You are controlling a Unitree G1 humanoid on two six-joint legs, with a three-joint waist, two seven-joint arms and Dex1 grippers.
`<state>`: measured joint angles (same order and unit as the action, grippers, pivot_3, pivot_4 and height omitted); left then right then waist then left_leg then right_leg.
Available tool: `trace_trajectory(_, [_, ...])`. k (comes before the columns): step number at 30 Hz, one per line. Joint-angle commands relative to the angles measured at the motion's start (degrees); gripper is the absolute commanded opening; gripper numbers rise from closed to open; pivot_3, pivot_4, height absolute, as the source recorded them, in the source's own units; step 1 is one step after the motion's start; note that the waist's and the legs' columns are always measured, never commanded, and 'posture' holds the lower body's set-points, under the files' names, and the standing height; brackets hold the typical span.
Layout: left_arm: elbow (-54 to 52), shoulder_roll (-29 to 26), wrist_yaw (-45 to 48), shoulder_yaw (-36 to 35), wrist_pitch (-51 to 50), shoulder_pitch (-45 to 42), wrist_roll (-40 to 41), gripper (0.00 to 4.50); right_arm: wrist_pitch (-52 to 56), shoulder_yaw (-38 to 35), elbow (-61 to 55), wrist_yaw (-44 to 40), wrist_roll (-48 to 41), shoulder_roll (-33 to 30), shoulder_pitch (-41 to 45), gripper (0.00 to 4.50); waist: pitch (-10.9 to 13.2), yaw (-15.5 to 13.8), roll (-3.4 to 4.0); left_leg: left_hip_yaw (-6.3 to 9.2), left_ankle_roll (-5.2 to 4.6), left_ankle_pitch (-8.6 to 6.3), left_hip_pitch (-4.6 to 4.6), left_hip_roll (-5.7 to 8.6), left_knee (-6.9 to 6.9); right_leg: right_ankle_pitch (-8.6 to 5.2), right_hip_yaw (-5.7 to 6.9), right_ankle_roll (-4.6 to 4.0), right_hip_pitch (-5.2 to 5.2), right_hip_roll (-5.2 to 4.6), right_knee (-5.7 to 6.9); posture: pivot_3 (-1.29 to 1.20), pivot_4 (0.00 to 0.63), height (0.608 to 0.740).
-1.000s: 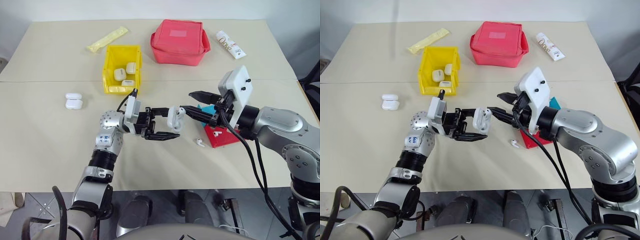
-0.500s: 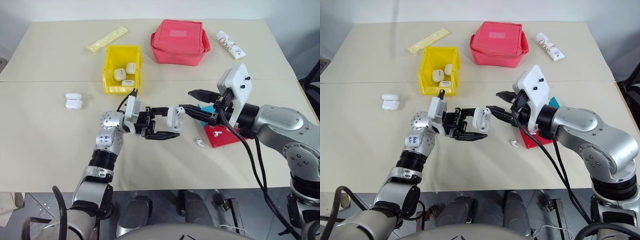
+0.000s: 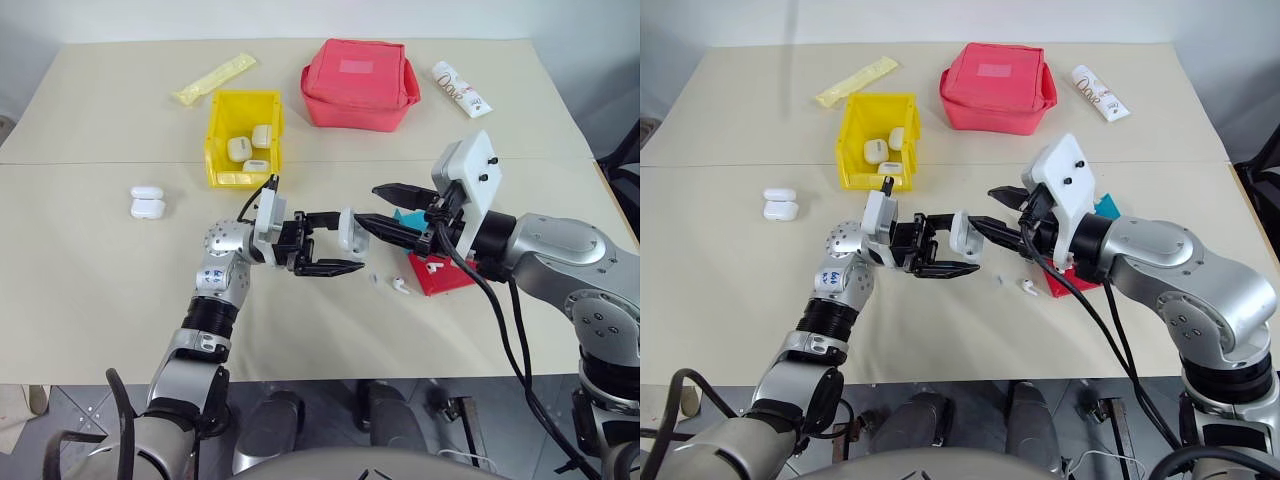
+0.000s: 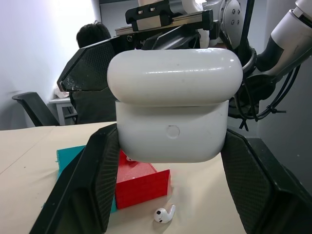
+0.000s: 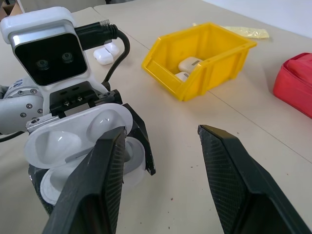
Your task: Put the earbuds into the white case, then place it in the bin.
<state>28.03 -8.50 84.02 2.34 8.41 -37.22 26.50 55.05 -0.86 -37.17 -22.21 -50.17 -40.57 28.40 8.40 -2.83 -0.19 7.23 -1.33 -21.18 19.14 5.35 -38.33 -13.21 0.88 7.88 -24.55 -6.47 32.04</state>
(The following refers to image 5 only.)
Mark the yellow plastic packet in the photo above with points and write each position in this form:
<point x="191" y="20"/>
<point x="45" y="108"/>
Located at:
<point x="251" y="32"/>

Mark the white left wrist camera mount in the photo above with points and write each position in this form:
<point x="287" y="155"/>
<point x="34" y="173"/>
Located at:
<point x="48" y="31"/>

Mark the red fabric pouch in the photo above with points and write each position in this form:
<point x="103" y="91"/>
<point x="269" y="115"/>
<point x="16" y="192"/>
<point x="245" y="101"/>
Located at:
<point x="295" y="83"/>

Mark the white closed charging case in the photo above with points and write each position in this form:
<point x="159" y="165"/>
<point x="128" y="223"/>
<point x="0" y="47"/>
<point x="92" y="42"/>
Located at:
<point x="182" y="76"/>
<point x="189" y="65"/>

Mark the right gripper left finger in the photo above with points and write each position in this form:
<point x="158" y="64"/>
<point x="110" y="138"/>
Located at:
<point x="92" y="195"/>

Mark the yellow plastic bin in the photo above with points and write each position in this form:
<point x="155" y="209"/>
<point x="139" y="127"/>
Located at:
<point x="219" y="65"/>

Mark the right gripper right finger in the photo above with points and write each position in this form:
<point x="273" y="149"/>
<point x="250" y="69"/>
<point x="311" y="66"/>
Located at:
<point x="243" y="195"/>

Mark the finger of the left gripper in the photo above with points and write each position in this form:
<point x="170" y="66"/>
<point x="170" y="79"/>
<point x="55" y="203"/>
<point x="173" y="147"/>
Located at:
<point x="142" y="136"/>
<point x="35" y="180"/>

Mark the white charging case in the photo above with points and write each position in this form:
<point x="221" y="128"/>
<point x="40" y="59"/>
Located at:
<point x="104" y="57"/>
<point x="61" y="141"/>
<point x="189" y="65"/>
<point x="182" y="76"/>

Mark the brown cardboard box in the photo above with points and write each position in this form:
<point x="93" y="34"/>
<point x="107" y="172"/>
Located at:
<point x="13" y="8"/>

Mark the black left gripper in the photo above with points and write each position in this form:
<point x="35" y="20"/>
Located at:
<point x="73" y="97"/>

